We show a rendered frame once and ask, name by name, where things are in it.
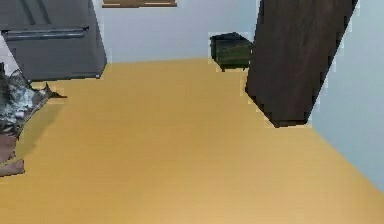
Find dark green bin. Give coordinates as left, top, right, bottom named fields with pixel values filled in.
left=209, top=31, right=254, bottom=73

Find dark brown wooden cupboard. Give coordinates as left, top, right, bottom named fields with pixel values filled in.
left=244, top=0, right=359, bottom=129

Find brown framed wall picture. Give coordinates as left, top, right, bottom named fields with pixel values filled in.
left=101, top=0, right=178, bottom=9

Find grey fridge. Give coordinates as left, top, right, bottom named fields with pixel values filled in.
left=0, top=0, right=108, bottom=83

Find grey fridge handle bar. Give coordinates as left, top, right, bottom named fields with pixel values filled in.
left=1, top=26, right=90, bottom=42

